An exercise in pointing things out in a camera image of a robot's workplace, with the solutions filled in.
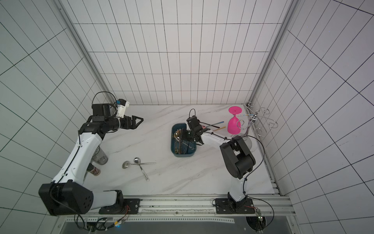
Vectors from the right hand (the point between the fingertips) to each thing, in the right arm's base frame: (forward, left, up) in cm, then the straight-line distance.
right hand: (174, 136), depth 92 cm
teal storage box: (-5, -9, -6) cm, 12 cm away
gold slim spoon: (+15, -35, -9) cm, 39 cm away
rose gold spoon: (+1, -2, -7) cm, 7 cm away
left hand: (-3, +19, +18) cm, 26 cm away
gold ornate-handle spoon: (+4, 0, -5) cm, 6 cm away
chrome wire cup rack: (+1, -46, +21) cm, 50 cm away
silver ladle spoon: (-18, +28, -6) cm, 34 cm away
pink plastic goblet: (+6, -37, +9) cm, 39 cm away
